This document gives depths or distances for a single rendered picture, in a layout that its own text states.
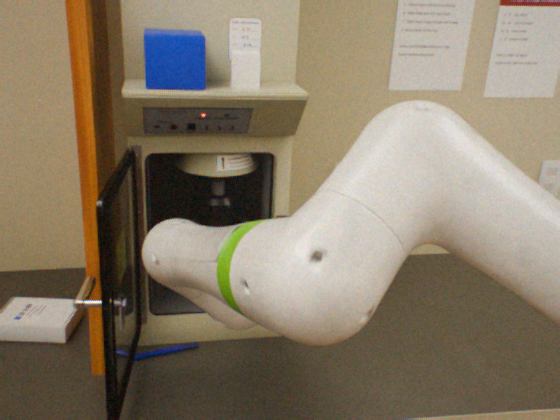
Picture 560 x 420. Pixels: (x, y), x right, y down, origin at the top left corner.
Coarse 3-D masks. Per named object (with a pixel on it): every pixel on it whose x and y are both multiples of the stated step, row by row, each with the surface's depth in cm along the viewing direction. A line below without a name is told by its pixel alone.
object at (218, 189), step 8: (216, 184) 131; (224, 184) 132; (208, 192) 133; (216, 192) 131; (224, 192) 132; (232, 192) 133; (200, 200) 130; (208, 200) 129; (216, 200) 129; (224, 200) 129; (232, 200) 130
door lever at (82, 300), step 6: (90, 276) 106; (84, 282) 104; (90, 282) 104; (84, 288) 102; (90, 288) 102; (78, 294) 100; (84, 294) 100; (90, 294) 102; (78, 300) 98; (84, 300) 99; (90, 300) 99; (96, 300) 99; (78, 306) 98; (84, 306) 99; (90, 306) 99; (96, 306) 99
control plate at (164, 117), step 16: (144, 112) 108; (160, 112) 109; (176, 112) 109; (192, 112) 110; (208, 112) 110; (224, 112) 111; (240, 112) 111; (144, 128) 113; (160, 128) 114; (208, 128) 115; (224, 128) 116; (240, 128) 116
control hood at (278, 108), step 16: (128, 80) 112; (144, 80) 113; (128, 96) 104; (144, 96) 105; (160, 96) 105; (176, 96) 105; (192, 96) 106; (208, 96) 106; (224, 96) 107; (240, 96) 107; (256, 96) 108; (272, 96) 108; (288, 96) 109; (304, 96) 109; (128, 112) 108; (256, 112) 112; (272, 112) 113; (288, 112) 113; (128, 128) 113; (256, 128) 117; (272, 128) 118; (288, 128) 118
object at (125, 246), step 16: (112, 176) 99; (128, 176) 111; (128, 192) 112; (112, 208) 97; (128, 208) 112; (112, 224) 97; (128, 224) 112; (112, 240) 97; (128, 240) 113; (112, 256) 98; (128, 256) 113; (112, 272) 98; (128, 272) 114; (128, 288) 114; (128, 304) 115; (128, 320) 115; (112, 336) 99; (128, 336) 116; (128, 352) 116
